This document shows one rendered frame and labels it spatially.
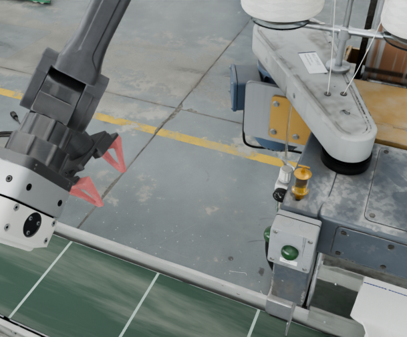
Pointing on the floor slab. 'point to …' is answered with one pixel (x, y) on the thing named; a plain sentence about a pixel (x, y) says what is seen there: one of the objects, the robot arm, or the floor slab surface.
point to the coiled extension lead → (0, 132)
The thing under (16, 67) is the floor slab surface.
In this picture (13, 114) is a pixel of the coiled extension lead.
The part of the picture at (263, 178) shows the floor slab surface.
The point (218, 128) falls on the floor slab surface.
